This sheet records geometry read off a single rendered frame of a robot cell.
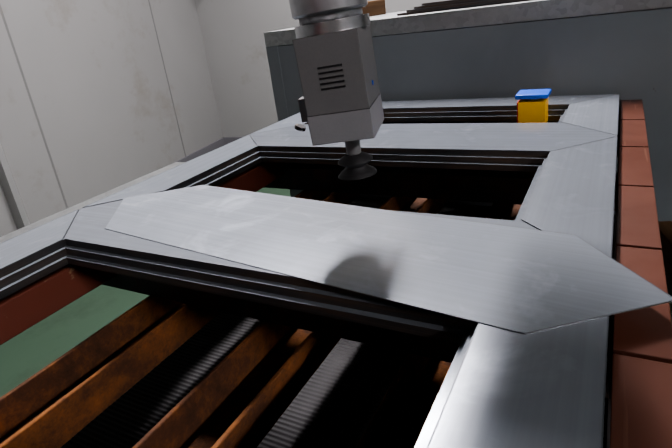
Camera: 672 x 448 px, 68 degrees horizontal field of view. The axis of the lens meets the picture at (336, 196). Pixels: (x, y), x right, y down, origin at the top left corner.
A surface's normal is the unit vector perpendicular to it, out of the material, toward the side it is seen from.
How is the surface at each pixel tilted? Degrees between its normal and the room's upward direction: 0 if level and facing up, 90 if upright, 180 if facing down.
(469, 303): 0
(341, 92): 90
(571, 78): 90
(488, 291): 0
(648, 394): 0
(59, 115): 90
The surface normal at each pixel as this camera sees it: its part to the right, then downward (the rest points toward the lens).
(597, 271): -0.12, -0.93
